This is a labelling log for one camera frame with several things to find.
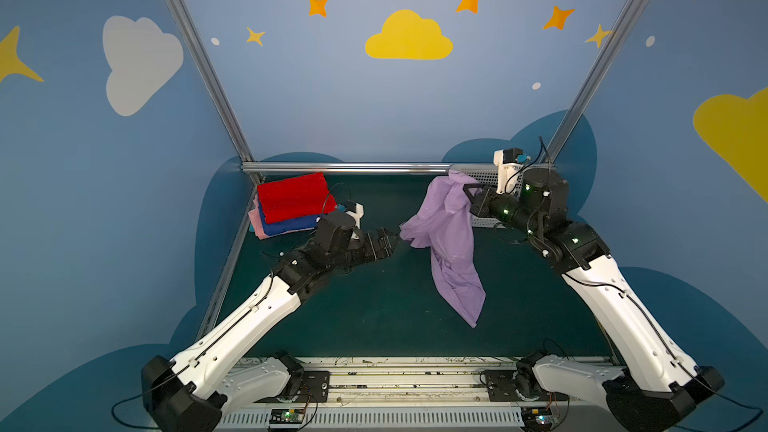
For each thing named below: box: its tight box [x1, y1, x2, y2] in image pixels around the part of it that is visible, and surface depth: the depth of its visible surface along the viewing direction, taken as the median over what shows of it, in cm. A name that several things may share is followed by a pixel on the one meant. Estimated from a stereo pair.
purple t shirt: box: [400, 171, 486, 328], surface depth 87 cm
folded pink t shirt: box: [248, 194, 271, 240], surface depth 105 cm
